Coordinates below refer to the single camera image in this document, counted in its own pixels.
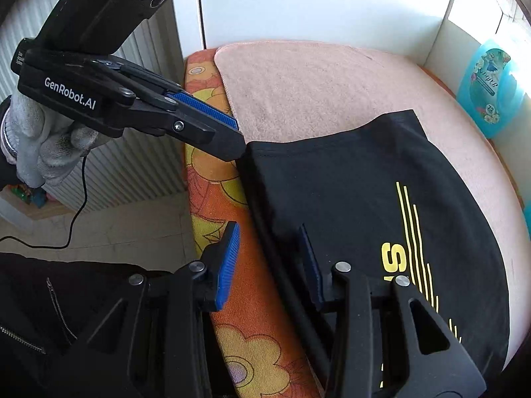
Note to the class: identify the orange flowered mattress cover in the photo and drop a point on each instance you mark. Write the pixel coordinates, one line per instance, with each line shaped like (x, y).
(215, 182)

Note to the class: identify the black t-shirt yellow print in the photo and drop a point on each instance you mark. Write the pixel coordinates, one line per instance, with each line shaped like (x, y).
(352, 182)

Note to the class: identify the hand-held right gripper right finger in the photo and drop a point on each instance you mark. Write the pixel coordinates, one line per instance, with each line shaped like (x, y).
(312, 269)

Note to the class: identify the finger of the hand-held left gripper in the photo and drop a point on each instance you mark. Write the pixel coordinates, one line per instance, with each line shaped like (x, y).
(207, 137)
(199, 107)

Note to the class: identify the person's left hand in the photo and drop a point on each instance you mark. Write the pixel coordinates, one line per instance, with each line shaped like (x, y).
(41, 145)

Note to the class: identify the white radiator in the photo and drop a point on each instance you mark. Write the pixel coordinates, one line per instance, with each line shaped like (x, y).
(157, 54)

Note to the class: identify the pink towel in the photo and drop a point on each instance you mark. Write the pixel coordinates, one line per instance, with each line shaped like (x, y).
(311, 87)

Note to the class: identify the person's left forearm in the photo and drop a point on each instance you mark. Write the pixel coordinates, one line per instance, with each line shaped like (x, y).
(5, 172)

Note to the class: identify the colourful toy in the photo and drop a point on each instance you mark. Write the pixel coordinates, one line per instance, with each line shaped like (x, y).
(25, 195)

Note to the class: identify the black zipped jacket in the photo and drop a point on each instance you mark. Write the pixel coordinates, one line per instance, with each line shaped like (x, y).
(33, 298)

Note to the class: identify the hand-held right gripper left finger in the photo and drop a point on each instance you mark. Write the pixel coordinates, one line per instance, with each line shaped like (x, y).
(229, 265)

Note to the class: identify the blue detergent bottle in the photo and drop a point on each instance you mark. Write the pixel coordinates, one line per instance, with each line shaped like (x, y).
(485, 91)

